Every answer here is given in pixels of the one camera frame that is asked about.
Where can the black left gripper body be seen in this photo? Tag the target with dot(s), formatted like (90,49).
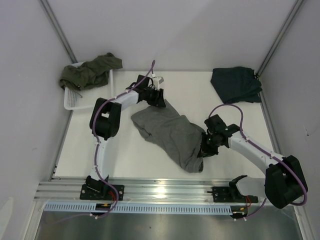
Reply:
(152,97)

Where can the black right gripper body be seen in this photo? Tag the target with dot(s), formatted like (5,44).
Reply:
(209,145)

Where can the grey shorts with drawstring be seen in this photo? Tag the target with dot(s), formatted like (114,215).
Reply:
(174,133)

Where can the dark navy shorts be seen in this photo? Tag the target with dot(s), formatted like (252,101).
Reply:
(236,84)

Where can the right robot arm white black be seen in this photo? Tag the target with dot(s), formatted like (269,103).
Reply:
(283,182)

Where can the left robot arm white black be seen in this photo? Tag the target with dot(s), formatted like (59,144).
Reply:
(105,123)

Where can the olive green shorts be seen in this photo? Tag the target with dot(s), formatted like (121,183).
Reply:
(90,74)

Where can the white plastic basket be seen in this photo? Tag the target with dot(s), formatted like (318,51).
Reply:
(86,99)

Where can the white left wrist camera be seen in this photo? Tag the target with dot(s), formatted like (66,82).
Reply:
(157,81)

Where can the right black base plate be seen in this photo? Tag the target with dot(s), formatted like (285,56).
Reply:
(227,194)

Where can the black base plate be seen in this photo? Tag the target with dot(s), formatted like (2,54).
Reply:
(106,194)
(227,194)

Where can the aluminium mounting rail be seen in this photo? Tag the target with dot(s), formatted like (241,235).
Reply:
(140,191)

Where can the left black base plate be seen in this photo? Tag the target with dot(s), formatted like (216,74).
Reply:
(106,194)

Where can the left aluminium corner post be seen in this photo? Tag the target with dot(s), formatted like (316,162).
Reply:
(53,20)

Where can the aluminium corner post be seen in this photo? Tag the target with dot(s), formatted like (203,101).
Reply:
(293,13)
(53,20)

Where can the slotted grey cable duct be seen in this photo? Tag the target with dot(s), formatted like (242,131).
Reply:
(141,208)

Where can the right aluminium corner post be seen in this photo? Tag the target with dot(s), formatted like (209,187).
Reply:
(293,13)

